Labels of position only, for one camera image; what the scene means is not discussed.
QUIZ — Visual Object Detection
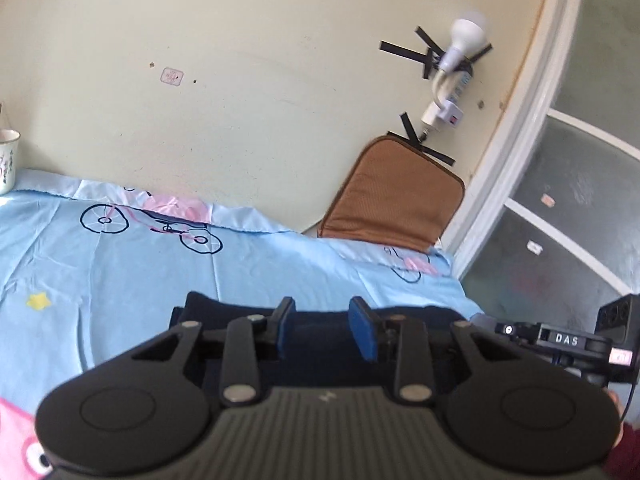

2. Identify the light blue cartoon bed sheet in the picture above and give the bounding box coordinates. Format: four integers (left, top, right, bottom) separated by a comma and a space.
0, 167, 485, 480

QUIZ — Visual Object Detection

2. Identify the white window frame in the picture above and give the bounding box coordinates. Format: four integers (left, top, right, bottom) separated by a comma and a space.
442, 0, 640, 297

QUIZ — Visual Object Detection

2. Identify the white enamel mug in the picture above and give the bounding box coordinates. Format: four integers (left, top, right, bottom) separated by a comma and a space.
0, 129, 21, 196

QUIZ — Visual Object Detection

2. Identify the brown seat cushion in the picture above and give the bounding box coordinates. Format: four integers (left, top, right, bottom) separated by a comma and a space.
317, 135, 466, 253

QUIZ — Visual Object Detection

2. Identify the white light bulb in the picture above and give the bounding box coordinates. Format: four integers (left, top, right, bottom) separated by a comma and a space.
438, 9, 489, 74

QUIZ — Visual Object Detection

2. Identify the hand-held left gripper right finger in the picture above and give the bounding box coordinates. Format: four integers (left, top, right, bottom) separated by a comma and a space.
348, 296, 538, 407

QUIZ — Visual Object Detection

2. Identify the person's red sleeved right forearm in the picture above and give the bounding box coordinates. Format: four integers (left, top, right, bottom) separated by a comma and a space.
602, 422, 640, 480

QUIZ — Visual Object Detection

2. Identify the dark navy patterned knit sweater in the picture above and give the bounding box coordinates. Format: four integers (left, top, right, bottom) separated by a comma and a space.
170, 291, 474, 413

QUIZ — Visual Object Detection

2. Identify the person's right hand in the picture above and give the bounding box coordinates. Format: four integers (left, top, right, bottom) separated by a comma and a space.
607, 391, 626, 429

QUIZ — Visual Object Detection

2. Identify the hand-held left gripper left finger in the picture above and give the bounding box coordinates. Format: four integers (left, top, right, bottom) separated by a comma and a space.
100, 296, 297, 407

